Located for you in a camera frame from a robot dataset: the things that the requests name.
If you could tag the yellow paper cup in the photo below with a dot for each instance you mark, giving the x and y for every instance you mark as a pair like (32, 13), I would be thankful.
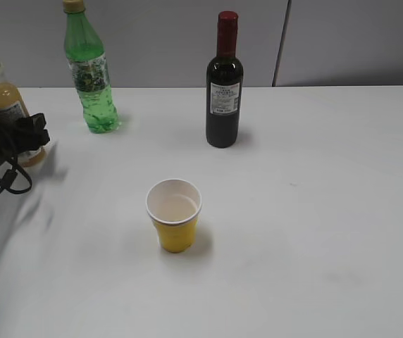
(173, 206)

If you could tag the dark red wine bottle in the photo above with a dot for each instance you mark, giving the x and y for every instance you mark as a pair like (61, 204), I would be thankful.
(224, 78)

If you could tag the orange juice bottle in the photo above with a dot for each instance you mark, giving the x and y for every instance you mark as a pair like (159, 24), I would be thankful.
(6, 102)

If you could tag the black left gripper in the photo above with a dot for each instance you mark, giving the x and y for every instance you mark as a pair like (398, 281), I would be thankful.
(24, 134)

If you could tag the green plastic soda bottle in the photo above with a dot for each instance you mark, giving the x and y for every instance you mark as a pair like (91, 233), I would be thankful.
(86, 58)

